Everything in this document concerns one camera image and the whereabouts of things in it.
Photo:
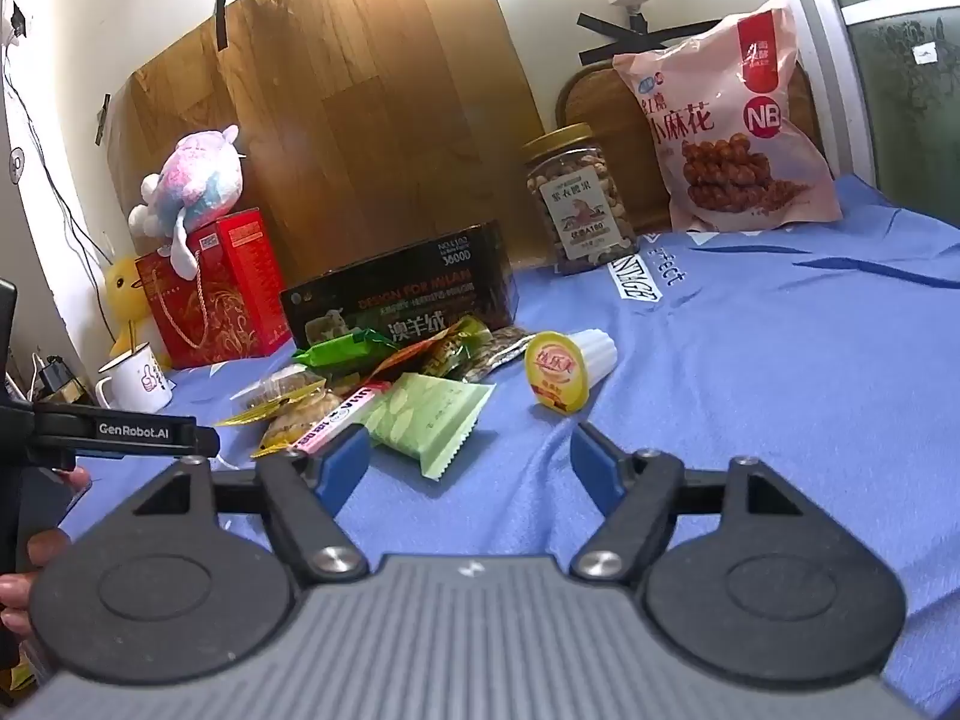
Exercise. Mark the white enamel mug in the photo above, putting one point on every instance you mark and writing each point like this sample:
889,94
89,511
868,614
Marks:
139,379

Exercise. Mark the black charger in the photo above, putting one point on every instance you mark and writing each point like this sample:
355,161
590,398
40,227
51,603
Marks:
54,379

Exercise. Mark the clear cookie packet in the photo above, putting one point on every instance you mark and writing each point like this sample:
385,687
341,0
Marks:
300,421

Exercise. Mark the person's left hand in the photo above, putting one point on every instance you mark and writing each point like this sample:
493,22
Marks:
46,549

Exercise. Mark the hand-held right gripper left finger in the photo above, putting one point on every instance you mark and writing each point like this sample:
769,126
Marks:
341,459

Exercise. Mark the yellow pastry packet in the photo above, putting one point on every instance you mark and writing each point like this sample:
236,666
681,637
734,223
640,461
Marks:
277,390

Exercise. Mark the pink white plush toy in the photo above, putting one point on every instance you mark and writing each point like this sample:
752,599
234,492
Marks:
199,172

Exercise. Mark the round bamboo tray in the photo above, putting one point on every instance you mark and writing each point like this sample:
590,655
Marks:
592,101

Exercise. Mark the green patterned door panel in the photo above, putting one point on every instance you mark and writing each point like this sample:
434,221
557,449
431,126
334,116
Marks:
900,127

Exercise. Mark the orange green snack packet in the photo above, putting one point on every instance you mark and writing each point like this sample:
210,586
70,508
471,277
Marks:
450,349

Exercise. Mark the black tape cross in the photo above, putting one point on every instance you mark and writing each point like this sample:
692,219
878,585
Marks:
637,37

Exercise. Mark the blue printed cloth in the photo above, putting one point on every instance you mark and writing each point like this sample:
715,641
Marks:
750,352

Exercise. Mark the large pink snack bag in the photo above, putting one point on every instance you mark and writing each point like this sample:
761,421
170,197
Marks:
720,127

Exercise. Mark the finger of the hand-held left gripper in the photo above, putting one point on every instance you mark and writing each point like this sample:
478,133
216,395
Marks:
208,441

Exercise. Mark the light green snack packet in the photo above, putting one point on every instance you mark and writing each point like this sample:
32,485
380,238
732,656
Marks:
420,412

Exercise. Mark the dark cardboard box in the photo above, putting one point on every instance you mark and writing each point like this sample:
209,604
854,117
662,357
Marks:
405,292

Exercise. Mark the gold lid nut jar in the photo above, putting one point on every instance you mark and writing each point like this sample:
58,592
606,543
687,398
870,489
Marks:
585,202

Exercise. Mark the pink candy stick pack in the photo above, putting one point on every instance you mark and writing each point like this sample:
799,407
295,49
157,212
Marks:
337,417

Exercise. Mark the yellow plush duck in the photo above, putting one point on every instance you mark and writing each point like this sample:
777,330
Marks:
124,292

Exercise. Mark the red gift bag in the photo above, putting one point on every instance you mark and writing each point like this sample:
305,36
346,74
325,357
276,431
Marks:
240,277

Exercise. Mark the wood grain wall panel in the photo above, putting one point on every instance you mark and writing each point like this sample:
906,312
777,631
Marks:
360,90

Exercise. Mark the yellow lid jelly cup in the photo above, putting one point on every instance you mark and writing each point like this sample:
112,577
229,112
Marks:
559,375

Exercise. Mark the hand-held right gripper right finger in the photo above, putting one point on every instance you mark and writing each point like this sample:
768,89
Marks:
596,461

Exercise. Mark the bright green snack packet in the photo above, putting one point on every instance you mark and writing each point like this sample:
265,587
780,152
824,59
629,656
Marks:
341,351

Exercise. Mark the dark seed snack packet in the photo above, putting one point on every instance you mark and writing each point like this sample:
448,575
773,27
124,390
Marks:
504,352

